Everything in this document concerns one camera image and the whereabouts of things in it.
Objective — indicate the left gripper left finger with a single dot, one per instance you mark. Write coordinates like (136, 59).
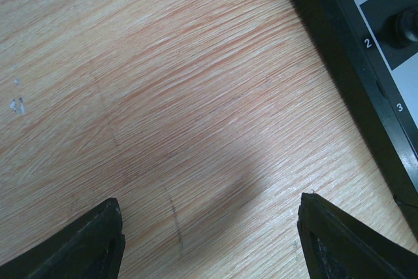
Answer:
(90, 247)

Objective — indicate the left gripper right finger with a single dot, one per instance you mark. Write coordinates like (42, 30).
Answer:
(337, 245)

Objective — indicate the black grey chess board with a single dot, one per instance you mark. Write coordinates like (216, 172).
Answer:
(377, 81)

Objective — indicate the black pawn edge file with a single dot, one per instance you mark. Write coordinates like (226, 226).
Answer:
(400, 29)

